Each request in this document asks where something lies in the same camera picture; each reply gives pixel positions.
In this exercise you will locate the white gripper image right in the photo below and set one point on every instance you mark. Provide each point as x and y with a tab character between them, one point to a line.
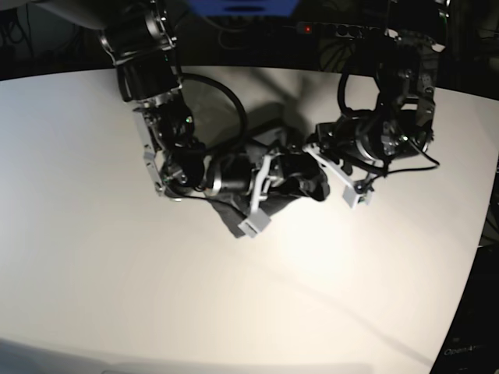
356	191

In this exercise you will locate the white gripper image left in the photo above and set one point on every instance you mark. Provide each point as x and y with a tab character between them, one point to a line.
266	200

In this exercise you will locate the dark grey T-shirt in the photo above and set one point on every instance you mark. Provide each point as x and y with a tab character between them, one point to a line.
250	184

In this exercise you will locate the black power strip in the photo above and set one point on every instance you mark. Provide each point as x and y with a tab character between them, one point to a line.
332	30

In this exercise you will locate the black OpenArm case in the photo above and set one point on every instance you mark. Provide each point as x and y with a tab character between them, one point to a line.
471	345

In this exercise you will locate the blue plastic box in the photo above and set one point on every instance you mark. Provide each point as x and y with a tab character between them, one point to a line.
243	7

